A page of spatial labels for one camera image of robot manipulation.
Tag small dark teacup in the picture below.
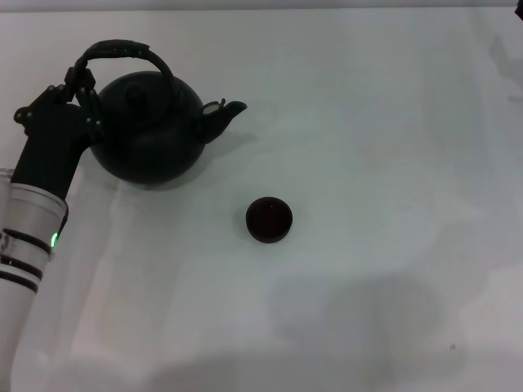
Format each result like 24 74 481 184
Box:
245 196 295 245

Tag black round teapot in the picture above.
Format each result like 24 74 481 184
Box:
74 38 248 187

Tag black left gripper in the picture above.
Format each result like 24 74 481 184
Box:
9 64 105 201

